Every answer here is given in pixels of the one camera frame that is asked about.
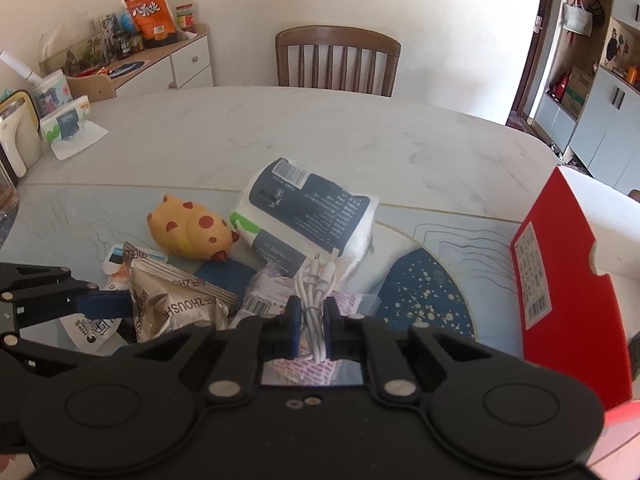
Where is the white cable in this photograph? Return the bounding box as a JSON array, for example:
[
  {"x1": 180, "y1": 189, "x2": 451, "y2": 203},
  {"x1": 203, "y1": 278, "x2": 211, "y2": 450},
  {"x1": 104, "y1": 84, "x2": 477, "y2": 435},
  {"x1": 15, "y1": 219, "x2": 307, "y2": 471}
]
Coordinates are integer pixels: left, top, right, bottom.
[{"x1": 294, "y1": 247, "x2": 347, "y2": 362}]

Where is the white countertop appliance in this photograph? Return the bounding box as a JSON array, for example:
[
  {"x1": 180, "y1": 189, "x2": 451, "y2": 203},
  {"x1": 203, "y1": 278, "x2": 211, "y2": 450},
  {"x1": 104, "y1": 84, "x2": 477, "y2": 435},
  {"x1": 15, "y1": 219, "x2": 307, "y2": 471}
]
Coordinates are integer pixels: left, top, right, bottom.
[{"x1": 0, "y1": 90, "x2": 44, "y2": 179}]

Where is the white sideboard cabinet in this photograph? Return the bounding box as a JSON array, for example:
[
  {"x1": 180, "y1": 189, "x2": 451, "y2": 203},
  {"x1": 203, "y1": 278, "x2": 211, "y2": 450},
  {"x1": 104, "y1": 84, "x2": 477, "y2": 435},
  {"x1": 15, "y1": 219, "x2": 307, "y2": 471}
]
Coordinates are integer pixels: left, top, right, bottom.
[{"x1": 37, "y1": 22, "x2": 216, "y2": 102}]

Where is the dark blue packet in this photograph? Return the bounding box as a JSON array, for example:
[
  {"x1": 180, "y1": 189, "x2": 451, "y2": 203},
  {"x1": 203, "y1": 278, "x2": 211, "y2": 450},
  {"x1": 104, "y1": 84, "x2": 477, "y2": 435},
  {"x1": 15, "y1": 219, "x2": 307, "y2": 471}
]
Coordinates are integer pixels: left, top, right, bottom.
[{"x1": 194, "y1": 259, "x2": 259, "y2": 307}]

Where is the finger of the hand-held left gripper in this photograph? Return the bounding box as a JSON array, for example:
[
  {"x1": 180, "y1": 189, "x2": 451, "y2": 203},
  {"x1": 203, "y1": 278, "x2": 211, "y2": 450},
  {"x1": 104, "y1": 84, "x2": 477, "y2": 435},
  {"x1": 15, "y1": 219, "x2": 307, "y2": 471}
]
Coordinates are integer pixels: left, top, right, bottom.
[
  {"x1": 0, "y1": 331, "x2": 118, "y2": 380},
  {"x1": 0, "y1": 261, "x2": 132, "y2": 322}
]

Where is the orange snack bag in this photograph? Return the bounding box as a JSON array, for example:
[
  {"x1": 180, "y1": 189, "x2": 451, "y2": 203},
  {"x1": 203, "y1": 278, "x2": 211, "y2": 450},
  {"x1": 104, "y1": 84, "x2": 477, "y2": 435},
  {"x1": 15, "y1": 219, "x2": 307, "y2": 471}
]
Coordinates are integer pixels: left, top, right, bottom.
[{"x1": 122, "y1": 0, "x2": 179, "y2": 44}]

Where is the wooden chair with slats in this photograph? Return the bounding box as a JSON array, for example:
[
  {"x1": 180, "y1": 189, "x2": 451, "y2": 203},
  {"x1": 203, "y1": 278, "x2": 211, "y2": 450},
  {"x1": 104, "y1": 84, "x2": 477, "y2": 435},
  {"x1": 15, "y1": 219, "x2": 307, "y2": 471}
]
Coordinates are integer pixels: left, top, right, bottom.
[{"x1": 275, "y1": 25, "x2": 402, "y2": 98}]

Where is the white marble desktop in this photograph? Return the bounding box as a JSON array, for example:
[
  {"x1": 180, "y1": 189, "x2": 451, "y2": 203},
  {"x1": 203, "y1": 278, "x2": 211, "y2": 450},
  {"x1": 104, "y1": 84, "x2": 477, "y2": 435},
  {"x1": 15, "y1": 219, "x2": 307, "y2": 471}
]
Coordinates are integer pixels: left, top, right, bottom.
[{"x1": 0, "y1": 85, "x2": 640, "y2": 466}]

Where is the small wooden rack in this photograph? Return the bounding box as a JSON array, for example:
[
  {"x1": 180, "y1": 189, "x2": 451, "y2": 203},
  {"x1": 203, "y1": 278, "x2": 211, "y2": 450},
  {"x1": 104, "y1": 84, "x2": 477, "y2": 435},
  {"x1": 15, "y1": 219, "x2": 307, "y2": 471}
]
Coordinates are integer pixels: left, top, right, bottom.
[{"x1": 65, "y1": 72, "x2": 119, "y2": 104}]

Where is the hanging tote bag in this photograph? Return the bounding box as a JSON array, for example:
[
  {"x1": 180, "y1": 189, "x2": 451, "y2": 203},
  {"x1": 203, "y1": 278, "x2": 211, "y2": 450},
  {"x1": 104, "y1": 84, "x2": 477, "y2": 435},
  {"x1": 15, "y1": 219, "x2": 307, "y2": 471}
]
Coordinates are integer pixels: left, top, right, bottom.
[{"x1": 560, "y1": 0, "x2": 594, "y2": 37}]

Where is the green white tissue pack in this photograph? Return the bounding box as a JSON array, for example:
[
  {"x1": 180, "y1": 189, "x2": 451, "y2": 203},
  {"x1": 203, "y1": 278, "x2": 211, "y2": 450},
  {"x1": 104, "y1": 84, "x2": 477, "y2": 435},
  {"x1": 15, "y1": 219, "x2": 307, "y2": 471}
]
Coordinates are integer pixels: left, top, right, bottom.
[{"x1": 39, "y1": 95, "x2": 109, "y2": 161}]

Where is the floral box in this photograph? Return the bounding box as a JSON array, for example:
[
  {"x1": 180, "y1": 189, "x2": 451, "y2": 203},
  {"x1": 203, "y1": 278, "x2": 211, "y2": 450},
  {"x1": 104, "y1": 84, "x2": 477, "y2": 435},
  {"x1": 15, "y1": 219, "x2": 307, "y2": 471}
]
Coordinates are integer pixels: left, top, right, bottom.
[{"x1": 32, "y1": 70, "x2": 74, "y2": 116}]

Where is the yellow spotted toy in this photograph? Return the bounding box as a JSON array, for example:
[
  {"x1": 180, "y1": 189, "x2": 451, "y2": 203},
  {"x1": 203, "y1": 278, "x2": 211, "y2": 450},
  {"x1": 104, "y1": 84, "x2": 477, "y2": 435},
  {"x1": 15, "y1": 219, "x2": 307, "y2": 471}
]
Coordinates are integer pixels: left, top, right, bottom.
[{"x1": 146, "y1": 194, "x2": 241, "y2": 264}]

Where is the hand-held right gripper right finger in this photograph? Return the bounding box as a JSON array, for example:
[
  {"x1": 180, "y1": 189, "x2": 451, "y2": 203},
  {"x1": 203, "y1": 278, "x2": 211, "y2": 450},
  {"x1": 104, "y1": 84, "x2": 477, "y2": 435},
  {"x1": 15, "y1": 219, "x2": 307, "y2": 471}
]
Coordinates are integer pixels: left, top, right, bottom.
[{"x1": 322, "y1": 297, "x2": 505, "y2": 405}]

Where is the blue patterned table mat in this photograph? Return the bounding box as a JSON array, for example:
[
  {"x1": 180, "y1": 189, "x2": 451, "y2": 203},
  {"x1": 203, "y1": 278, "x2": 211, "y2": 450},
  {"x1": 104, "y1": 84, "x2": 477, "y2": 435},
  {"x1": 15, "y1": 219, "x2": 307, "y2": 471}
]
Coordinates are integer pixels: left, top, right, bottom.
[{"x1": 0, "y1": 180, "x2": 532, "y2": 361}]

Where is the dark glass jar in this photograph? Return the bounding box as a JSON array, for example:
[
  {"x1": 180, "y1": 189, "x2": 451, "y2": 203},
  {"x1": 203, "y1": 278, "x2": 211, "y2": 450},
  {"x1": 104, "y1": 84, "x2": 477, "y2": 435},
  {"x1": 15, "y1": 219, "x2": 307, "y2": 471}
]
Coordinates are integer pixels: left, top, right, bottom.
[{"x1": 113, "y1": 30, "x2": 146, "y2": 59}]

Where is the clear plastic snack bag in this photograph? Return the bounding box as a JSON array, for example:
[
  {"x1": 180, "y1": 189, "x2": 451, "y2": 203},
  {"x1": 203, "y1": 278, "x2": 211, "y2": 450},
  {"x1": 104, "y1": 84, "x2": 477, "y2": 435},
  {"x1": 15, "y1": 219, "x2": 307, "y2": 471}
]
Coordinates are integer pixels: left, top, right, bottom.
[{"x1": 122, "y1": 242, "x2": 239, "y2": 344}]

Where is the white paper roll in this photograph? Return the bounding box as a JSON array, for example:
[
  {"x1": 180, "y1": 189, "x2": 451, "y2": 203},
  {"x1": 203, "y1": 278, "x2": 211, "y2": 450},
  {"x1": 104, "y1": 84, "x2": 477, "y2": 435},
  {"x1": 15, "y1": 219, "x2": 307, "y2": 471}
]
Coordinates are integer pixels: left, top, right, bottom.
[{"x1": 0, "y1": 50, "x2": 44, "y2": 84}]

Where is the red cardboard box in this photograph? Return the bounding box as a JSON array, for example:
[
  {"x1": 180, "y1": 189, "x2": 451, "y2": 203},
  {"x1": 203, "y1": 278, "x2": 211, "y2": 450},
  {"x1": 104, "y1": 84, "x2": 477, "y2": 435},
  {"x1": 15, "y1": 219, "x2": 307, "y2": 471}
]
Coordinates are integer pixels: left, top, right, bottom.
[{"x1": 510, "y1": 165, "x2": 640, "y2": 412}]

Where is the white tissue pack dark label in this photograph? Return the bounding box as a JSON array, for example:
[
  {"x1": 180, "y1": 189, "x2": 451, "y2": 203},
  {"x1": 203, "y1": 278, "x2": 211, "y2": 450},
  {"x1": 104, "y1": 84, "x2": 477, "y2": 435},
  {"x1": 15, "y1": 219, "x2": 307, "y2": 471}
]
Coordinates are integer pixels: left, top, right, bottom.
[{"x1": 230, "y1": 157, "x2": 379, "y2": 275}]

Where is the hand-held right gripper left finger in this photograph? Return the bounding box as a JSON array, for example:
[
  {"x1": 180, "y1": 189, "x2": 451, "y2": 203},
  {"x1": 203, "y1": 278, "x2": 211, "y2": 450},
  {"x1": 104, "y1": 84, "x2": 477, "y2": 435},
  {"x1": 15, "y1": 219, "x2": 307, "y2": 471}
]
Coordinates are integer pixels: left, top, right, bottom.
[{"x1": 114, "y1": 297, "x2": 303, "y2": 406}]

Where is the grey wall cabinet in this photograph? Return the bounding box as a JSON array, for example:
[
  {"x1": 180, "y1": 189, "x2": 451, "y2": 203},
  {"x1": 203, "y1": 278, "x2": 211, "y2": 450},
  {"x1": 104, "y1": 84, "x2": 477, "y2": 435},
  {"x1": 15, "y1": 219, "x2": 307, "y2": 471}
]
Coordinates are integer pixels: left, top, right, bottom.
[{"x1": 530, "y1": 0, "x2": 640, "y2": 196}]

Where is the patterned plant bag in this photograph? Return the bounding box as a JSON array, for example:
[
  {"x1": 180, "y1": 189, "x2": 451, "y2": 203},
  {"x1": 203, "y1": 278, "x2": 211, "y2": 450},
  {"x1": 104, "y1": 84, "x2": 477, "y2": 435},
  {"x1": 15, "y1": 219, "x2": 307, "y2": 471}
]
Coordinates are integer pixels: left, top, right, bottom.
[{"x1": 92, "y1": 12, "x2": 122, "y2": 61}]

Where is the round blue pad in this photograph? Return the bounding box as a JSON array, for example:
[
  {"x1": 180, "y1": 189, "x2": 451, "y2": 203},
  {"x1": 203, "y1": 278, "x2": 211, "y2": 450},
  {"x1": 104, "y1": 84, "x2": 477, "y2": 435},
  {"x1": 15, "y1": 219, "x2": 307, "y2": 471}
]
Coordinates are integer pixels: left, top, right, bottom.
[{"x1": 107, "y1": 60, "x2": 151, "y2": 79}]

